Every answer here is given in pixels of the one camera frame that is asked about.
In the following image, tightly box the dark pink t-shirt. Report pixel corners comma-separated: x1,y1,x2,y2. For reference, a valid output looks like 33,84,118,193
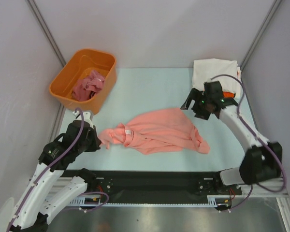
72,70,105,102

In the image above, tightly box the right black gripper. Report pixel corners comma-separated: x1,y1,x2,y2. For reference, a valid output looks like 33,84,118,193
181,88,212,120

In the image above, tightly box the light pink t-shirt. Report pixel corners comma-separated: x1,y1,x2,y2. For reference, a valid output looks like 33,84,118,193
98,108,210,155

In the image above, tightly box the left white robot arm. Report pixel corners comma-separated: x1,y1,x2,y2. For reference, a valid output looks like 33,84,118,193
6,120,101,232

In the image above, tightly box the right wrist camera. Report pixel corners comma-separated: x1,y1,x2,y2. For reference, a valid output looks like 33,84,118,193
204,81,224,100

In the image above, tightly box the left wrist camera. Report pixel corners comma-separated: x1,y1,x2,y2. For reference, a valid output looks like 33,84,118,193
65,111,93,142

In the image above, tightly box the orange plastic basket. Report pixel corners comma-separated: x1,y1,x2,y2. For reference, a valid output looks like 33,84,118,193
49,49,117,114

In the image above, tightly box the white slotted cable duct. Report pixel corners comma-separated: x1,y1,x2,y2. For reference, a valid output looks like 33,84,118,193
68,196,231,208

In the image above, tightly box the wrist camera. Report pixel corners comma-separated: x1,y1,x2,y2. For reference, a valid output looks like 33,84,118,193
65,111,93,142
204,81,224,100

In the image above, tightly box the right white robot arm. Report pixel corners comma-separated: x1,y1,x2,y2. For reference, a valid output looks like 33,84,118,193
181,88,287,194

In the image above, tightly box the aluminium frame rail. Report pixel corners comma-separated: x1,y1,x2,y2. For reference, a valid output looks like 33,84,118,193
46,177,288,198

